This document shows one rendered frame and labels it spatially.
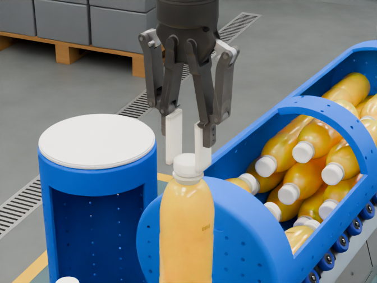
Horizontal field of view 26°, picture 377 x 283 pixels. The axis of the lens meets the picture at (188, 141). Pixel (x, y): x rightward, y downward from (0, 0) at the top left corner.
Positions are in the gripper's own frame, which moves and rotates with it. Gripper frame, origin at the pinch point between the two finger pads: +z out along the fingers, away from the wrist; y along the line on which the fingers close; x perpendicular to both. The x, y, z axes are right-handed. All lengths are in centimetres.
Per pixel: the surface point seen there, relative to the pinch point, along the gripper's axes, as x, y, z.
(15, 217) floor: -136, 176, 143
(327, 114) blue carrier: -59, 5, 21
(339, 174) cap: -53, -1, 30
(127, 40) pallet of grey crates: -297, 231, 122
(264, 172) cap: -50, 14, 33
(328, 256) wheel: -49, -2, 47
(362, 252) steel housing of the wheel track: -65, -4, 55
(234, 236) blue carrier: -18.0, 2.6, 25.7
